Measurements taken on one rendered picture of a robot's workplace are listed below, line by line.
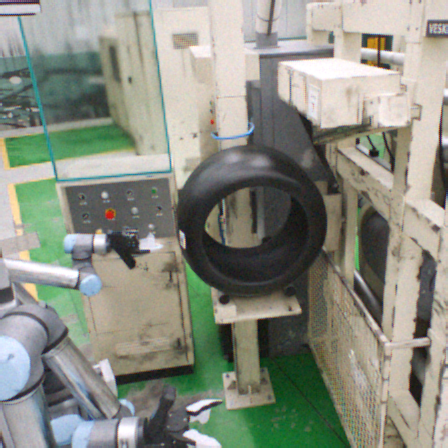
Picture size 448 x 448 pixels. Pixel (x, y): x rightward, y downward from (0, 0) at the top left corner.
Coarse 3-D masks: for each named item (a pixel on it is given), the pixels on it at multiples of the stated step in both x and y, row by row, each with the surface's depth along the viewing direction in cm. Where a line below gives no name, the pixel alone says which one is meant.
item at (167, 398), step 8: (168, 392) 107; (160, 400) 108; (168, 400) 106; (160, 408) 107; (168, 408) 107; (152, 416) 110; (160, 416) 108; (152, 424) 108; (160, 424) 108; (152, 432) 109
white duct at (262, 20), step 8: (264, 0) 221; (280, 0) 223; (264, 8) 225; (280, 8) 230; (256, 16) 235; (264, 16) 228; (256, 24) 237; (264, 24) 233; (272, 24) 233; (264, 32) 237; (272, 32) 237
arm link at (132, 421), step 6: (126, 420) 111; (132, 420) 111; (138, 420) 112; (120, 426) 110; (126, 426) 109; (132, 426) 109; (120, 432) 109; (126, 432) 109; (132, 432) 109; (120, 438) 108; (126, 438) 108; (132, 438) 108; (120, 444) 108; (126, 444) 108; (132, 444) 108
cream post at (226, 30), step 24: (216, 0) 177; (240, 0) 179; (216, 24) 180; (240, 24) 182; (216, 48) 184; (240, 48) 185; (216, 72) 187; (240, 72) 189; (216, 96) 192; (240, 96) 193; (240, 120) 196; (240, 144) 200; (240, 192) 209; (240, 216) 214; (240, 240) 219; (240, 336) 241; (240, 360) 247; (240, 384) 253
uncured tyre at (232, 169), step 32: (224, 160) 170; (256, 160) 166; (288, 160) 175; (192, 192) 168; (224, 192) 165; (288, 192) 168; (192, 224) 168; (288, 224) 206; (320, 224) 176; (192, 256) 173; (224, 256) 207; (256, 256) 209; (288, 256) 204; (224, 288) 181; (256, 288) 183
